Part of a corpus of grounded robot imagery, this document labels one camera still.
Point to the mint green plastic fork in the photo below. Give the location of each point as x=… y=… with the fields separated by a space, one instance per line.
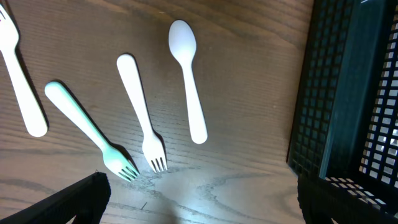
x=113 y=159

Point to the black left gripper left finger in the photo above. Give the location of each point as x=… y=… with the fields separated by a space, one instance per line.
x=83 y=202

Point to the pink-white plastic fork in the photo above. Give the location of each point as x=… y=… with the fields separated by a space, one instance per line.
x=152 y=146

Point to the black plastic basket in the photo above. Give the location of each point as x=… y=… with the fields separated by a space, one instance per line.
x=345 y=119

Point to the white plastic fork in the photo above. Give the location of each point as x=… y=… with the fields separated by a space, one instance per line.
x=32 y=114

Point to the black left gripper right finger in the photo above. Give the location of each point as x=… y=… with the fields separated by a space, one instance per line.
x=340 y=200

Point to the white thick-handled spoon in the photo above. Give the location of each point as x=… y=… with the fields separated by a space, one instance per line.
x=183 y=46

